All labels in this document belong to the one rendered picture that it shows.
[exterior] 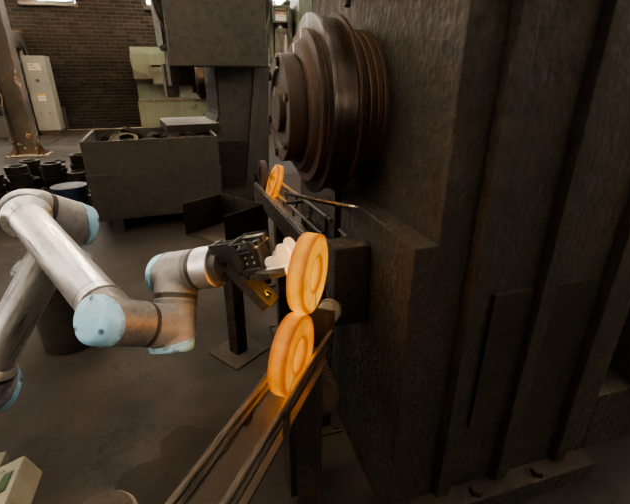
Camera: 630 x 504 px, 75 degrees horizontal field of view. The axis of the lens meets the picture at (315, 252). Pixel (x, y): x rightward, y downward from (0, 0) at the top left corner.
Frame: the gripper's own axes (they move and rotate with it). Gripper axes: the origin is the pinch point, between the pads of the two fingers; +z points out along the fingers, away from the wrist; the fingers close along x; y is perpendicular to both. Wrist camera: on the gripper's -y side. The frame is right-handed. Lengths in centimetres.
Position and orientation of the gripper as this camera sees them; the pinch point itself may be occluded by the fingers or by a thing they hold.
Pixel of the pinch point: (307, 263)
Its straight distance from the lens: 78.5
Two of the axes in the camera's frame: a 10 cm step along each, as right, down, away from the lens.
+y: -2.6, -9.2, -3.1
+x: 3.2, -3.8, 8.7
